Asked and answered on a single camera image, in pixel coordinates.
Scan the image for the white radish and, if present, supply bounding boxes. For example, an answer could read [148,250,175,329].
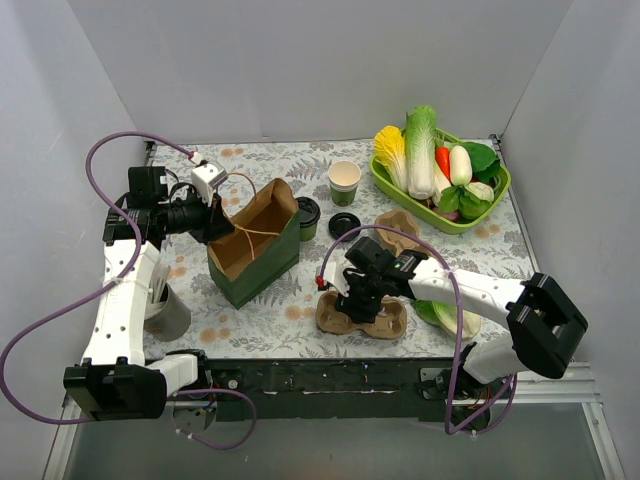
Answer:
[449,145,473,186]

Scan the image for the floral patterned table mat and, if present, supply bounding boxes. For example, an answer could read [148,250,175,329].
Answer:
[143,140,537,359]

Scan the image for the green paper coffee cup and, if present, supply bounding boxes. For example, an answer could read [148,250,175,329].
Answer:
[296,196,321,242]

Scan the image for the dark green leafy vegetable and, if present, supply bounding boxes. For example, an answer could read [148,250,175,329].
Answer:
[436,143,494,218]

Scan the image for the green plastic vegetable basket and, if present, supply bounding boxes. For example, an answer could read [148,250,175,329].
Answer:
[369,134,511,234]

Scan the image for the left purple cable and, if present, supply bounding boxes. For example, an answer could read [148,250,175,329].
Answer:
[0,130,258,451]

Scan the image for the tall green napa cabbage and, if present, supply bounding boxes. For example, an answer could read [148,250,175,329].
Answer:
[404,105,437,200]

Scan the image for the small white bok choy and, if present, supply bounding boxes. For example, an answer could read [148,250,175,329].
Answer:
[465,182,495,203]

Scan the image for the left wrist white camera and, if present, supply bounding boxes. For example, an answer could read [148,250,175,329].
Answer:
[191,161,228,207]

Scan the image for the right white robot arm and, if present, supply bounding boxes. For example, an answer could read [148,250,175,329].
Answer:
[321,237,588,398]

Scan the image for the grey straw holder cup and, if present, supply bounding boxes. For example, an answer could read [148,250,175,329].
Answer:
[144,284,191,342]

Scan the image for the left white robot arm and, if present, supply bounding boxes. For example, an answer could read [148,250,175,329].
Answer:
[63,161,234,421]

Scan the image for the brown pulp cup carrier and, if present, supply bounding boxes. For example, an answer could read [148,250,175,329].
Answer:
[315,291,407,340]

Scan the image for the green lettuce on mat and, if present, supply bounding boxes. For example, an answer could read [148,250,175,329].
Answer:
[411,300,482,341]

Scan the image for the green brown paper bag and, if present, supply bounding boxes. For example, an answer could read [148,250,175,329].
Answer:
[207,178,300,309]

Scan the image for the aluminium frame rail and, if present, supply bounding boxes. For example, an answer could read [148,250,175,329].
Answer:
[63,362,601,407]

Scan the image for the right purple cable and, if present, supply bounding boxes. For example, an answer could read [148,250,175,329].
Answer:
[315,224,519,436]

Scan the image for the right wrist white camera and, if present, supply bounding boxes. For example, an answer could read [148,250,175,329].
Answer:
[315,262,349,296]

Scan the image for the red orange pepper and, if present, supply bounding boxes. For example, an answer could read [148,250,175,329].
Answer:
[435,146,450,179]

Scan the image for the purple cable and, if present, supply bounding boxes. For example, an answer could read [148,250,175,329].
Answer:
[315,224,519,436]
[0,130,258,451]

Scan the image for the yellow cabbage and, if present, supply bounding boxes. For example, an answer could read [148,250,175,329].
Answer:
[374,125,408,192]

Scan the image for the wrist white camera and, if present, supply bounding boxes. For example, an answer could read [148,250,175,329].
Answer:
[191,161,228,207]
[315,262,349,296]

